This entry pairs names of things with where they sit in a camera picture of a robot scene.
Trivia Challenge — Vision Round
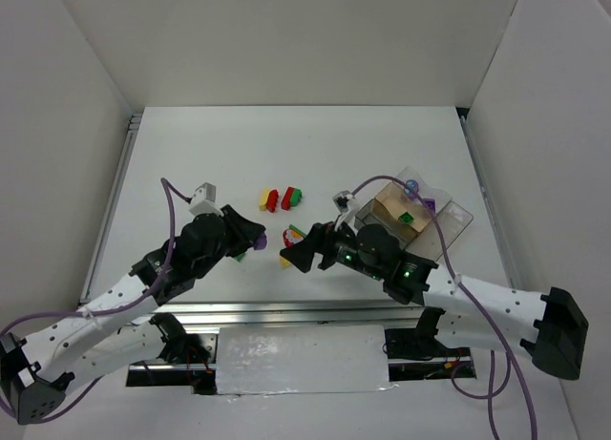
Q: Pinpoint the red flower lego piece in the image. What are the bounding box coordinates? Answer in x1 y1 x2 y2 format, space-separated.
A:
283 228 304 247

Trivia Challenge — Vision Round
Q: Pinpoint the green lego plate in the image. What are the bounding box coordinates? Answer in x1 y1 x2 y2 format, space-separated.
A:
288 224 306 238

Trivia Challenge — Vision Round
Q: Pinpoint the red green lego block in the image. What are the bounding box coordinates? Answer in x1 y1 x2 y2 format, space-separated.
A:
281 187 303 210

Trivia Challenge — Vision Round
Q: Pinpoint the small green lego piece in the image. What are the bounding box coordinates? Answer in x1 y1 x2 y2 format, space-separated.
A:
398 212 414 225

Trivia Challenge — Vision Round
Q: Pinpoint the small purple lego brick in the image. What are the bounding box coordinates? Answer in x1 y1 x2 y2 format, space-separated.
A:
424 199 437 214

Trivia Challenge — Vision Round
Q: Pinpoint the purple arch lego piece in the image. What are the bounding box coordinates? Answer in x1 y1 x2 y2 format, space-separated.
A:
253 234 267 251

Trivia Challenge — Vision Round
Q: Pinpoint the purple round lego piece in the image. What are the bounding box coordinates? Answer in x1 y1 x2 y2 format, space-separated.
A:
405 179 419 195

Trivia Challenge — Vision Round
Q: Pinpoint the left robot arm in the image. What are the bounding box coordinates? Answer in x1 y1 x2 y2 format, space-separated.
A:
1 205 266 425

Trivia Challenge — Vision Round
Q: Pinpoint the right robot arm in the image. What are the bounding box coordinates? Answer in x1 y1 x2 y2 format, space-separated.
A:
280 222 589 381

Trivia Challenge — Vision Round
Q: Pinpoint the clear compartment container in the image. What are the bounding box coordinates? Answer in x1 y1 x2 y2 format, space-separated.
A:
354 167 474 262

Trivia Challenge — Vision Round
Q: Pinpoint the yellow small lego brick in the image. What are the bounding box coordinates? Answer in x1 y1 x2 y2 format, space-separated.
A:
259 188 270 211

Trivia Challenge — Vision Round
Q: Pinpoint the red studded lego brick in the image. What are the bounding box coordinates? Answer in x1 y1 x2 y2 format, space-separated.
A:
265 189 279 213

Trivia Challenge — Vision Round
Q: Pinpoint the foil covered panel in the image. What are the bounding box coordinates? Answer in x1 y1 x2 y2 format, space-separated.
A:
216 325 390 395

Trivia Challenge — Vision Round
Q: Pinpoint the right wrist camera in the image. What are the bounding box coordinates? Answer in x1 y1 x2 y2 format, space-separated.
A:
332 190 360 214

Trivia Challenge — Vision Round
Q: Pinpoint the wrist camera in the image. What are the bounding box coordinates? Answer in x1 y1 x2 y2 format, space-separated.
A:
332 190 360 214
188 182 222 217

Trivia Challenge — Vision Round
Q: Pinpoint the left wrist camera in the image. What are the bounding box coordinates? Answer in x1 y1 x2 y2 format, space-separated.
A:
188 182 222 217

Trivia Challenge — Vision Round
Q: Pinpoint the aluminium frame rail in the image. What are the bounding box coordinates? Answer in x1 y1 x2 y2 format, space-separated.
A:
156 300 424 330

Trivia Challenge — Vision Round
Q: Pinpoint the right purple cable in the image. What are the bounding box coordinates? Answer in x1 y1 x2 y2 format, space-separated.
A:
350 175 540 440

